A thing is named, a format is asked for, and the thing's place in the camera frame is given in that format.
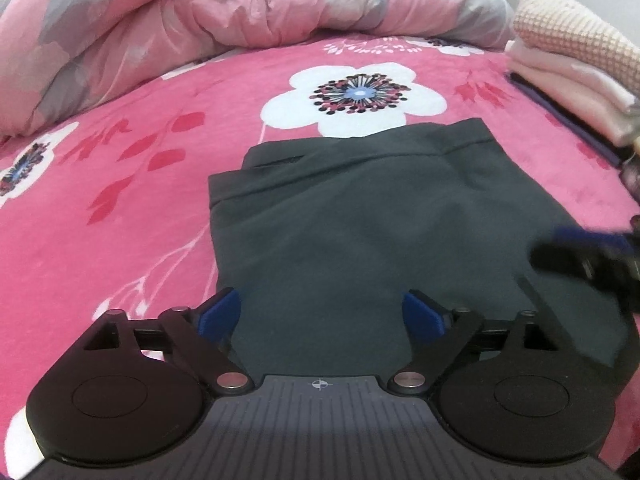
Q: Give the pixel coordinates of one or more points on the pink grey quilt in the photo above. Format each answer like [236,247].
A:
[61,57]

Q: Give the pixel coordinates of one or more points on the pink checked folded cloth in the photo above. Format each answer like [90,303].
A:
[569,28]

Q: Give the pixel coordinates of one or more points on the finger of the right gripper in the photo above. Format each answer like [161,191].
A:
[607,260]

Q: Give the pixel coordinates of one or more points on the dark purple folded cloth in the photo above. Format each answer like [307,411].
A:
[613,155]

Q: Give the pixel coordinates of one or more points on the light pink folded cloth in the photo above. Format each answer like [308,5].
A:
[585,91]

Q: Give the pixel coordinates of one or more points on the pink floral bed sheet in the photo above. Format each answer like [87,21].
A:
[108,213]

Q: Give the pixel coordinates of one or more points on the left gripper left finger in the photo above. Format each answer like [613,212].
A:
[197,336]

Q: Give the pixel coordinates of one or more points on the dark grey garment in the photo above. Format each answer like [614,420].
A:
[322,238]

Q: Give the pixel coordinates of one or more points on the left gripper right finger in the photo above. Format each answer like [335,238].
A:
[438,338]

